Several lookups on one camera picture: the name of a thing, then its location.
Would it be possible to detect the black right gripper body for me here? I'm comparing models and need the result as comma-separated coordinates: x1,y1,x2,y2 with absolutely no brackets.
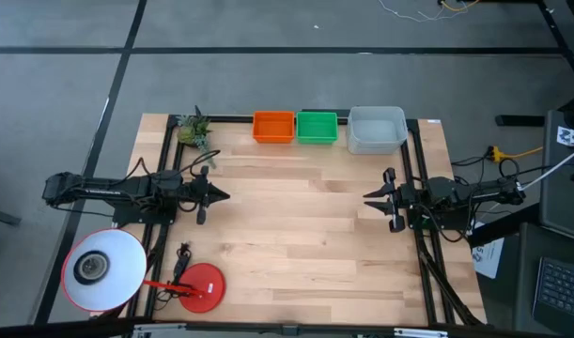
382,167,407,234

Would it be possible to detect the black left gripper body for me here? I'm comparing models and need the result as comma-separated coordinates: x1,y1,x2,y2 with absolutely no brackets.
187,164,212,225

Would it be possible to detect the white plastic storage bin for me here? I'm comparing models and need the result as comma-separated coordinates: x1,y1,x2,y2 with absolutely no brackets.
348,143,406,151
347,105,409,146

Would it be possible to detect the orange slotted plastic basket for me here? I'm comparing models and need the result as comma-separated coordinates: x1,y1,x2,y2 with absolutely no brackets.
252,110,296,142

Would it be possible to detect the green slotted plastic basket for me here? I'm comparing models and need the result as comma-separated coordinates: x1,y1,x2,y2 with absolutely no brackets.
295,111,339,143

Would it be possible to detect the potted artificial succulent plant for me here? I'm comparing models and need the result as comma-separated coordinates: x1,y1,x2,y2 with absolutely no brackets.
175,104,219,170

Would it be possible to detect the red desk lamp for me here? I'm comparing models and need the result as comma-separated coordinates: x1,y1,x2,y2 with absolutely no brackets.
60,228,227,315

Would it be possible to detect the yellow power plug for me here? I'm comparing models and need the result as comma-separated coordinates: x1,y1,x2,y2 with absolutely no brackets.
486,145,545,163

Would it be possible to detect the white paper sheet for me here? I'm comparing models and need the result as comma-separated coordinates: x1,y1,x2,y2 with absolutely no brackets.
472,223,505,281

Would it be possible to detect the black desk foot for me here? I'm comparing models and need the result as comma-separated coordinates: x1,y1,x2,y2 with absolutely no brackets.
495,114,547,128

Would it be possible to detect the black side desk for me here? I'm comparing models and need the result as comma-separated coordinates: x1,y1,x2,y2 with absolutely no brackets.
538,88,574,243

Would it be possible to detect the black-white patterned paper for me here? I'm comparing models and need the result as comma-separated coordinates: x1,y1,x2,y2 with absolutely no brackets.
556,125,574,148

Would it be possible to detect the black laptop keyboard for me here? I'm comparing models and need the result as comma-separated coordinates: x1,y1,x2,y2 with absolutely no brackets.
532,255,574,337

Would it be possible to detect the grey desk foot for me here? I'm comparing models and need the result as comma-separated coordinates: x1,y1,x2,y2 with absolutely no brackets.
0,206,23,227

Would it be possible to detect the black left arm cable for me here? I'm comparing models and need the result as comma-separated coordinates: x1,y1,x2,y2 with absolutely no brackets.
121,148,222,189

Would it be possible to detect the black aluminium table frame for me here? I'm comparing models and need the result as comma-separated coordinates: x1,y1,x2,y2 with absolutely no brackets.
125,114,486,328

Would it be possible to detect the black lamp cable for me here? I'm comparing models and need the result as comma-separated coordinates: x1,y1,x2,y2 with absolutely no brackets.
155,241,194,307

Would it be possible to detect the thick white cable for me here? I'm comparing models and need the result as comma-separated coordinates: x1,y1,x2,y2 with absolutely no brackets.
473,144,574,217

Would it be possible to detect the thin white floor cable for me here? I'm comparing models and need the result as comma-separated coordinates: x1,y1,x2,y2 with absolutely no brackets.
378,0,467,23

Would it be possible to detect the orange hanging cable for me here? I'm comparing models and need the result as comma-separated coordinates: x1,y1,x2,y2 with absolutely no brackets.
439,0,481,13

